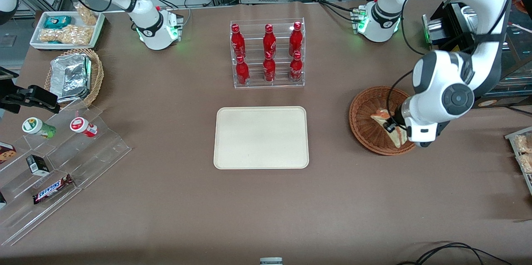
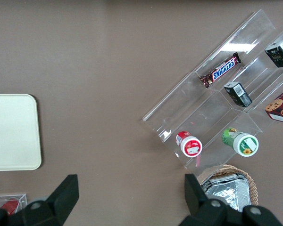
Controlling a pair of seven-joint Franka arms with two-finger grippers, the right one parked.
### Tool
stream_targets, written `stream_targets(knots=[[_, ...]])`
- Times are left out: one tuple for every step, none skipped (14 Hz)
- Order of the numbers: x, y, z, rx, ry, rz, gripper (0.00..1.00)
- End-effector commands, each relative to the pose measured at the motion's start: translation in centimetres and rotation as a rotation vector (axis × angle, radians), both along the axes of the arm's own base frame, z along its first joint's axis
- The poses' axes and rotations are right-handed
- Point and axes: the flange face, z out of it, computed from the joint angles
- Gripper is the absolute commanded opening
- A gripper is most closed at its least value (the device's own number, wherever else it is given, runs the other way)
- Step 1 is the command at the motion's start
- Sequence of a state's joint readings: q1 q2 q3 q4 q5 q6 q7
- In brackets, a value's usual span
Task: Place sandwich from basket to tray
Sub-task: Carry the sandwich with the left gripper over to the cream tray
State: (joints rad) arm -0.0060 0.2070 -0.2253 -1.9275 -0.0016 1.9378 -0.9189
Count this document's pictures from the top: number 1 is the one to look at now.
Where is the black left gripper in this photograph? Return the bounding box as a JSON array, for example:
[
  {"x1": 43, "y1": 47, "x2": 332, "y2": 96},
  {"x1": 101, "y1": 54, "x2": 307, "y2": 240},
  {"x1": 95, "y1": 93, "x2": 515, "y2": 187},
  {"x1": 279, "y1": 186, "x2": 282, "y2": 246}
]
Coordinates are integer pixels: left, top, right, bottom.
[{"x1": 385, "y1": 98, "x2": 411, "y2": 132}]

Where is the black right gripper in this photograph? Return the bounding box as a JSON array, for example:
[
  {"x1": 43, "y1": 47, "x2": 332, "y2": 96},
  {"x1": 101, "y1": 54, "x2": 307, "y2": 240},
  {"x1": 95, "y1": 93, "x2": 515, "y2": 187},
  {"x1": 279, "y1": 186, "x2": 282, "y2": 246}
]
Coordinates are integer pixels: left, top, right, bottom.
[{"x1": 0, "y1": 84, "x2": 59, "y2": 114}]

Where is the triangular sandwich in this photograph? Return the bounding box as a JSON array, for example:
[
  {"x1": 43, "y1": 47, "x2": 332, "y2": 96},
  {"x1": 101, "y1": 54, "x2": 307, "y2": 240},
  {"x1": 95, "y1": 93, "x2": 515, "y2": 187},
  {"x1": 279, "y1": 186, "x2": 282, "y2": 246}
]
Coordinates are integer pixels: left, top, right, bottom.
[{"x1": 371, "y1": 109, "x2": 410, "y2": 149}]

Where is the round brown wicker basket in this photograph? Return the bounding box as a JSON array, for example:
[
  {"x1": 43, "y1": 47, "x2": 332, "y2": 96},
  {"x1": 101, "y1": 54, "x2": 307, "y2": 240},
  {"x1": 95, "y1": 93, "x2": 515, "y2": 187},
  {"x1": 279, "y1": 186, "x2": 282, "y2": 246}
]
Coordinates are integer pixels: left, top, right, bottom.
[{"x1": 349, "y1": 86, "x2": 417, "y2": 156}]

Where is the light oval wicker basket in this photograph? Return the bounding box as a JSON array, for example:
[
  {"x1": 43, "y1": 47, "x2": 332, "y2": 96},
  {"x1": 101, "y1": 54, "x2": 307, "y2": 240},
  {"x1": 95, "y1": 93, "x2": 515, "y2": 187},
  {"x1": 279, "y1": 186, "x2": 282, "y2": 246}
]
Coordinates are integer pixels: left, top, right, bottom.
[{"x1": 44, "y1": 48, "x2": 104, "y2": 109}]

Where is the white rectangular snack tray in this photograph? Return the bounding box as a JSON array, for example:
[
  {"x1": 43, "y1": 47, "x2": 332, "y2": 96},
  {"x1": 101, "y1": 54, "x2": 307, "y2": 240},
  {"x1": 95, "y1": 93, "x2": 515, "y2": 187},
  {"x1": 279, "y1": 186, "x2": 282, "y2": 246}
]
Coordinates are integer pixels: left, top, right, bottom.
[{"x1": 29, "y1": 10, "x2": 106, "y2": 51}]

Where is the tray with wrapped snacks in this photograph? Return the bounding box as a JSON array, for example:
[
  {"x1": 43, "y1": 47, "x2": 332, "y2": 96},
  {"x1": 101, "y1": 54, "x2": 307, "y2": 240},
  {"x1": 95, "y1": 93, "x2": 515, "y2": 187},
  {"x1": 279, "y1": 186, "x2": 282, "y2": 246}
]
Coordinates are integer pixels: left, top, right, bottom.
[{"x1": 505, "y1": 127, "x2": 532, "y2": 196}]

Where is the beige plastic tray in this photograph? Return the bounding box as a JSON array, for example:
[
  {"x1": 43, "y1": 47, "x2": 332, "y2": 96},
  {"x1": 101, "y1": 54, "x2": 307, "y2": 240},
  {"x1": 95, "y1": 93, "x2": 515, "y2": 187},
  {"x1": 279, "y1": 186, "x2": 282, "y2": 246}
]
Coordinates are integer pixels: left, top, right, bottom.
[{"x1": 213, "y1": 106, "x2": 310, "y2": 170}]

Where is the green lidded cup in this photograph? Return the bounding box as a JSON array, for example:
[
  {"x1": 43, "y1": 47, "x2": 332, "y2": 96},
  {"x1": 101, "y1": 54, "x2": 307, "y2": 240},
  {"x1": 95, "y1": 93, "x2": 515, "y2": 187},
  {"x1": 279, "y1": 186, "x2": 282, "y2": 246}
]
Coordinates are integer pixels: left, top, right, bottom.
[{"x1": 22, "y1": 117, "x2": 57, "y2": 139}]

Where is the silver foil package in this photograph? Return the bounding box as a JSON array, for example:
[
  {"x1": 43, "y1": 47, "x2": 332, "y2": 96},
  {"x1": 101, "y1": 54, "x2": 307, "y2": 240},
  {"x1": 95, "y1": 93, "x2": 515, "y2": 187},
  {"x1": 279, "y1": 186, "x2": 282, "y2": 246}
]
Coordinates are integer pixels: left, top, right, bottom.
[{"x1": 50, "y1": 53, "x2": 92, "y2": 103}]

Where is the red lidded cup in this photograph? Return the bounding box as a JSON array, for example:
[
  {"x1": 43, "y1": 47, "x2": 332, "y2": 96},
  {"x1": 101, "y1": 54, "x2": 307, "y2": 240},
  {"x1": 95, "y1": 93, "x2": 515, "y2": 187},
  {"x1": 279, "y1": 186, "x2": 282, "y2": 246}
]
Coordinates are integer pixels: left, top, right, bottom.
[{"x1": 70, "y1": 117, "x2": 99, "y2": 138}]

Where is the brown cookie box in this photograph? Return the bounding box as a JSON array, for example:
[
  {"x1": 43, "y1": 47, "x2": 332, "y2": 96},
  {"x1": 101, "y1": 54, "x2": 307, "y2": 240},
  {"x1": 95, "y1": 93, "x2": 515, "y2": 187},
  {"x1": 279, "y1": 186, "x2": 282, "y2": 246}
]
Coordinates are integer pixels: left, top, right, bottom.
[{"x1": 0, "y1": 142, "x2": 17, "y2": 165}]

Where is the small black box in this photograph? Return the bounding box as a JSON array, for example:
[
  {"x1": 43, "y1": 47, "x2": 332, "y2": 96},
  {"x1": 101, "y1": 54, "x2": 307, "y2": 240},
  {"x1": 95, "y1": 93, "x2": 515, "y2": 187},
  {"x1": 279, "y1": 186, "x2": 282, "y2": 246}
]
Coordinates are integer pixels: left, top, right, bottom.
[{"x1": 26, "y1": 155, "x2": 50, "y2": 176}]

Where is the large clear nut bag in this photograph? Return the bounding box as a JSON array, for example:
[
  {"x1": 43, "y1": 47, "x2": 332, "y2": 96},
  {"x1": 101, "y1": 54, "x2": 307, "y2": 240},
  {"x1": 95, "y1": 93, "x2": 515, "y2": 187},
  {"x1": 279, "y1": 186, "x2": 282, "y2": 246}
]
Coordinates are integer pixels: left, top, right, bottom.
[{"x1": 39, "y1": 25, "x2": 93, "y2": 45}]

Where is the clear acrylic tiered stand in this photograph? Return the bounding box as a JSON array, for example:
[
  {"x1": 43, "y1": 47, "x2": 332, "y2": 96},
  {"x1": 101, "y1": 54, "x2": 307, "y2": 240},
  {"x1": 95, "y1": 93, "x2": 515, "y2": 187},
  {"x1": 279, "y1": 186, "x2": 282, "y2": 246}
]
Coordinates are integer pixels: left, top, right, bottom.
[{"x1": 0, "y1": 99, "x2": 132, "y2": 247}]

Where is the teal snack packet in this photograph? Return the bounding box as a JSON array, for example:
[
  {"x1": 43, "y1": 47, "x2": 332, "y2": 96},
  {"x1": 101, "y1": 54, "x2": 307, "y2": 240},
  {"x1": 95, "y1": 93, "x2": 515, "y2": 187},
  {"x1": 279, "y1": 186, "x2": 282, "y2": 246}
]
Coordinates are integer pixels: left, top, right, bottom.
[{"x1": 44, "y1": 15, "x2": 72, "y2": 29}]

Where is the Snickers chocolate bar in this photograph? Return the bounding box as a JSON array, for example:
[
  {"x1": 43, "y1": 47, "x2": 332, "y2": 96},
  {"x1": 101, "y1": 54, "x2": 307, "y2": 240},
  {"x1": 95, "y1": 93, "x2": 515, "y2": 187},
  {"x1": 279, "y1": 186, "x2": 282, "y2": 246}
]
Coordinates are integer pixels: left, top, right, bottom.
[{"x1": 33, "y1": 174, "x2": 74, "y2": 205}]

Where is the small clear nut bag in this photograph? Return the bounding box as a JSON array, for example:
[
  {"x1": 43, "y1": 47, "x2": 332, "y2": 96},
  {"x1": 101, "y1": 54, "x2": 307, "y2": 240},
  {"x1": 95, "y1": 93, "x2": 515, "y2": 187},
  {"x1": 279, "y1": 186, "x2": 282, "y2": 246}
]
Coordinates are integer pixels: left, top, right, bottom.
[{"x1": 74, "y1": 2, "x2": 98, "y2": 25}]

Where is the silver metal box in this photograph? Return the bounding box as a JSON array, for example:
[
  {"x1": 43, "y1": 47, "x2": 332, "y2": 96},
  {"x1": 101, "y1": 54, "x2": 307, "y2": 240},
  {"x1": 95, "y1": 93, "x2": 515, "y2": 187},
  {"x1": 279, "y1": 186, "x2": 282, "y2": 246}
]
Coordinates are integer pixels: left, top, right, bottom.
[{"x1": 422, "y1": 15, "x2": 453, "y2": 45}]

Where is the red cola bottle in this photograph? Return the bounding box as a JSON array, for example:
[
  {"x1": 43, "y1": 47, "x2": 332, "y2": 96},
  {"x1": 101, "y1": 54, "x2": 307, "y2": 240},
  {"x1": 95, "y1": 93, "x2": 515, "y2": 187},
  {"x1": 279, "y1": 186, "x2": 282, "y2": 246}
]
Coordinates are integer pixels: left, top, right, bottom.
[
  {"x1": 263, "y1": 24, "x2": 277, "y2": 55},
  {"x1": 236, "y1": 55, "x2": 250, "y2": 86},
  {"x1": 231, "y1": 24, "x2": 246, "y2": 58},
  {"x1": 289, "y1": 22, "x2": 303, "y2": 54},
  {"x1": 263, "y1": 52, "x2": 276, "y2": 82},
  {"x1": 290, "y1": 51, "x2": 303, "y2": 82}
]

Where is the black control box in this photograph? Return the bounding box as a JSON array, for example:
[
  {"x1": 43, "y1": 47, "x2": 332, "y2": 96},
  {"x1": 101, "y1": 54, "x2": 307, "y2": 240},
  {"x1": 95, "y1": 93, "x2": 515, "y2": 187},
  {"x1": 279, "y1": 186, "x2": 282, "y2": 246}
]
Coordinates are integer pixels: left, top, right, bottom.
[{"x1": 428, "y1": 2, "x2": 532, "y2": 109}]

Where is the stainless steel pan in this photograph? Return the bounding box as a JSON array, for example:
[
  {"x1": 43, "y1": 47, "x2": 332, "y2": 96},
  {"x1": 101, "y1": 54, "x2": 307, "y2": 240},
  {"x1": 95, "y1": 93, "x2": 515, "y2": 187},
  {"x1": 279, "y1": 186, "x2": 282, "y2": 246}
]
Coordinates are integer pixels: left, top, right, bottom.
[{"x1": 459, "y1": 5, "x2": 479, "y2": 32}]

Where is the clear acrylic bottle rack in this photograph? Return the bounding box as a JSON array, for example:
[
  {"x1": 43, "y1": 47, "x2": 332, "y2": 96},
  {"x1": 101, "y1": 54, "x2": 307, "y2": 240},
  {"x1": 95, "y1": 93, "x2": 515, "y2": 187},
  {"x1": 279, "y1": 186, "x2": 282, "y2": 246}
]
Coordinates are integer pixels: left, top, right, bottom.
[{"x1": 230, "y1": 17, "x2": 305, "y2": 89}]

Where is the black floor cable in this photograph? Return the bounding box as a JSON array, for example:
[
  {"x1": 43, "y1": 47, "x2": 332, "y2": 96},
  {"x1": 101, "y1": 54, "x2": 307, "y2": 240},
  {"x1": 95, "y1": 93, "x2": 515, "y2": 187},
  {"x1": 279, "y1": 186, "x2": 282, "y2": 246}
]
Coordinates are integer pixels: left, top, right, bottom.
[{"x1": 397, "y1": 242, "x2": 514, "y2": 265}]

